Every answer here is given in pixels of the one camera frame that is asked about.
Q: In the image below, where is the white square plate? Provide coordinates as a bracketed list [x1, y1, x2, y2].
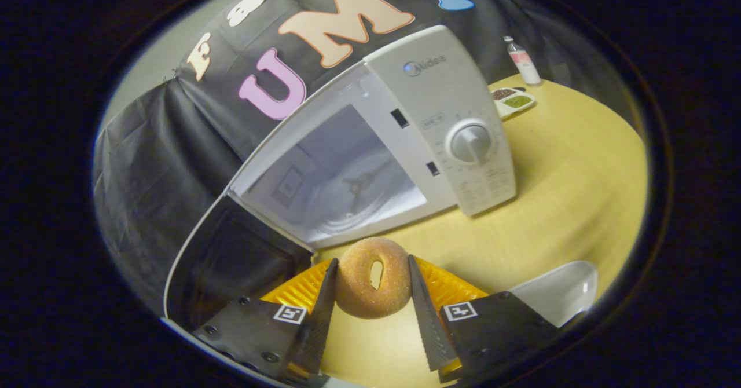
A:
[509, 261, 599, 328]

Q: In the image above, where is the white microwave oven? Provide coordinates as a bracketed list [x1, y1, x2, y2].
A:
[164, 25, 518, 334]

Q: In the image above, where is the brown bagel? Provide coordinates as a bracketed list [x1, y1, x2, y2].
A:
[335, 237, 413, 320]

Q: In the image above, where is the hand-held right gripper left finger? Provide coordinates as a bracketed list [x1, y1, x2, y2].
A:
[193, 258, 339, 384]

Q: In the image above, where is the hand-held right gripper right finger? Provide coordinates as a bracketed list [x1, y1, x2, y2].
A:
[408, 254, 560, 385]

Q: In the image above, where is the black backdrop cloth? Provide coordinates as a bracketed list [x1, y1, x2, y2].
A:
[93, 0, 643, 319]

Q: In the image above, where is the small pink label bottle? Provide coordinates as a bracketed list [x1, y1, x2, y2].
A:
[503, 35, 542, 86]

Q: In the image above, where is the white divided spice dish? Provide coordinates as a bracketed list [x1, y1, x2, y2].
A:
[490, 86, 537, 120]

